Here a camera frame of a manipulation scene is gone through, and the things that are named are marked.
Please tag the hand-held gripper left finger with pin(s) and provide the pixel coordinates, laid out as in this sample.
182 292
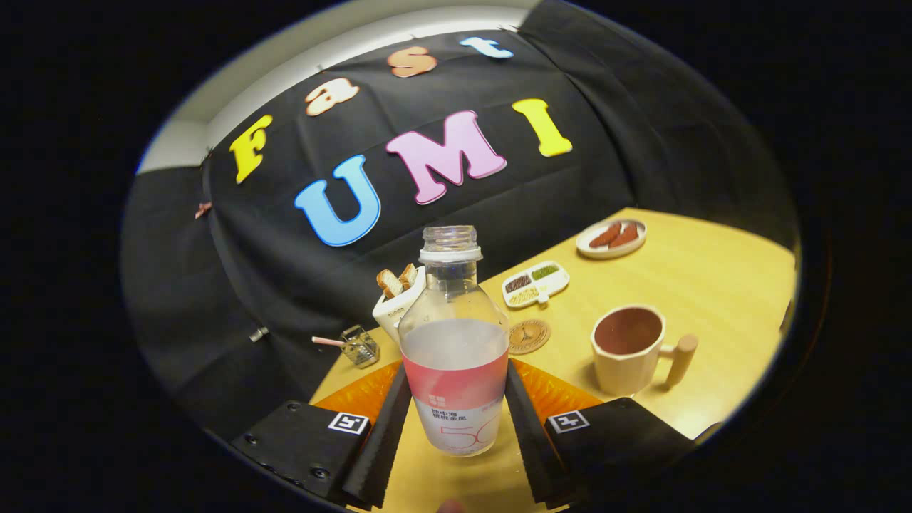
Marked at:
385 442

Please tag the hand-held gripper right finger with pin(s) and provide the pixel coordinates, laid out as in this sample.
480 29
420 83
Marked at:
531 442

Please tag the clear juice bottle red label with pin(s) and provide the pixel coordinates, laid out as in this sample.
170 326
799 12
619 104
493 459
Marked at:
456 377

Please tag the round brown coaster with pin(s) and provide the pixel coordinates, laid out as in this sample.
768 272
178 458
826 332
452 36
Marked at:
531 336

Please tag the white toaster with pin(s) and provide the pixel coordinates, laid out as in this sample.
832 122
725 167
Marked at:
395 313

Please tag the white divided grain dish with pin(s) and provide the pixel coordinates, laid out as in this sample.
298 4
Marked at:
536 283

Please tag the toasted bread slice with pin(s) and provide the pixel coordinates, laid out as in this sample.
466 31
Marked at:
389 283
408 276

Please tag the metal cloth clip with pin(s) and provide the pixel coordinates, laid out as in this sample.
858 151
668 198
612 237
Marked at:
259 334

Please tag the white round plate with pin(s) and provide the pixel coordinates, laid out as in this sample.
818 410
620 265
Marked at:
595 251

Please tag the red meat piece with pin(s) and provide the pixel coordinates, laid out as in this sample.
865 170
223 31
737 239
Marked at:
605 235
625 235

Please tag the wooden table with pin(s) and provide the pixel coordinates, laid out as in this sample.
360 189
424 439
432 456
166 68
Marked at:
712 299

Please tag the black backdrop cloth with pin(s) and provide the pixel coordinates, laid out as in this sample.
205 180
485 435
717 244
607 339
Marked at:
570 192

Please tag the red cloth clip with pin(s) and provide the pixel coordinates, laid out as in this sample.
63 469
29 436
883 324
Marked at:
204 209

